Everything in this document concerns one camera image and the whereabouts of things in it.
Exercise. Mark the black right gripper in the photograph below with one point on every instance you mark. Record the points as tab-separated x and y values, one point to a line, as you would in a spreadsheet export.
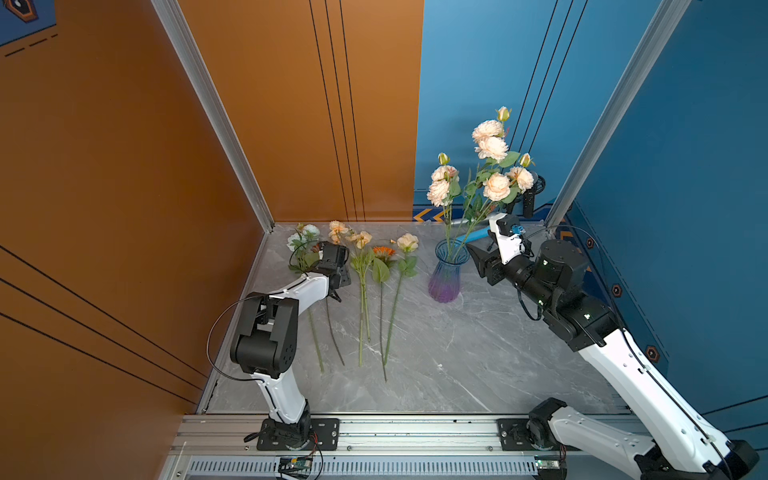
484	262

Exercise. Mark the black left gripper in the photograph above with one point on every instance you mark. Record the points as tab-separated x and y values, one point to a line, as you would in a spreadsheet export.
345	275

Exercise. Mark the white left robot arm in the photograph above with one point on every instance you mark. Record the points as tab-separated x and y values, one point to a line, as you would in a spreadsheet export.
265	344

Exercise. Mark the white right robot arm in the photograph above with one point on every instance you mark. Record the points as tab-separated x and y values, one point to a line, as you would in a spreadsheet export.
679	442

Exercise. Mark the purple blue glass vase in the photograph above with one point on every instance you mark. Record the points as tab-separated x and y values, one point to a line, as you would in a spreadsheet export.
445	282

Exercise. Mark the light blue microphone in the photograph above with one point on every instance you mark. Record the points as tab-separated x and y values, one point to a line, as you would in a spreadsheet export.
474	235

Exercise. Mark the peach flower bunch stem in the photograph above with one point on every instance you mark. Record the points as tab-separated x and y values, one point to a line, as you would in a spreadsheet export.
361	261

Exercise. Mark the left circuit board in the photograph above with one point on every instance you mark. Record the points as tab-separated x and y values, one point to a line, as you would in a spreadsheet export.
295	468

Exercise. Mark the circuit board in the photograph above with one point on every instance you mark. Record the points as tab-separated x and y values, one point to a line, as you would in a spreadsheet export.
550	468
295	468

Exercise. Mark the right circuit board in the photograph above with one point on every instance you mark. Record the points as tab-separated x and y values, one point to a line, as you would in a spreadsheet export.
550	468

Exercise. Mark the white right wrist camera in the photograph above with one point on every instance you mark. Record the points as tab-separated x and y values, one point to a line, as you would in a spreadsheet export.
509	236

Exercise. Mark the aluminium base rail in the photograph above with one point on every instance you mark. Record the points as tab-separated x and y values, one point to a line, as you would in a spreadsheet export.
376	445

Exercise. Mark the aluminium corner post left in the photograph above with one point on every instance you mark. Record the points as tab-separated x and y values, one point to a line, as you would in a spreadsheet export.
185	46

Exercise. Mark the aluminium corner post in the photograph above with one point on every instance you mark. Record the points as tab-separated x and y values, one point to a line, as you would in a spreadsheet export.
652	43
185	46

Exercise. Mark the aluminium corner post right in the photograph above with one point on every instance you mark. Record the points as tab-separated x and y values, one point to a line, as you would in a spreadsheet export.
652	43

